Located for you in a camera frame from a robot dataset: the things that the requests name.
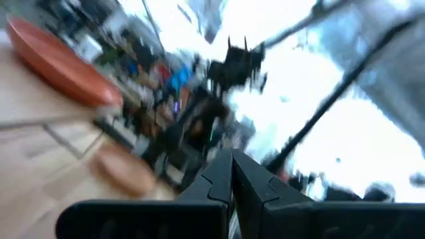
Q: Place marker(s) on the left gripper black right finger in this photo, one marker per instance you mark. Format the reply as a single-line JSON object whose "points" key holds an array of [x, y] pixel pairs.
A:
{"points": [[265, 206]]}

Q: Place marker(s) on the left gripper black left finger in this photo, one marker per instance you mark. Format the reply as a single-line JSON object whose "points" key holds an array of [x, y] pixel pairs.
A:
{"points": [[199, 212]]}

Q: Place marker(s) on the mauve plastic plate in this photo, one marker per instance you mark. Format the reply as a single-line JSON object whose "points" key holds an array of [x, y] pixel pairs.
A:
{"points": [[124, 171]]}

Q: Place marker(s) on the salmon plastic plate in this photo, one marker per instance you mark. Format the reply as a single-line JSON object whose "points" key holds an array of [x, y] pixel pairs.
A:
{"points": [[59, 66]]}

